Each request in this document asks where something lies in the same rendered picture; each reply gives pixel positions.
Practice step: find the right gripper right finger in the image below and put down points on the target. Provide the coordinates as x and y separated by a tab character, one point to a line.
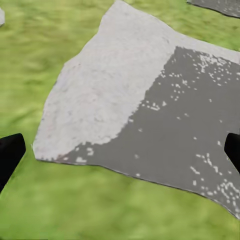
232	149

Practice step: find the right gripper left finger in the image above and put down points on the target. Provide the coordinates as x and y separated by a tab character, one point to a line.
12	150

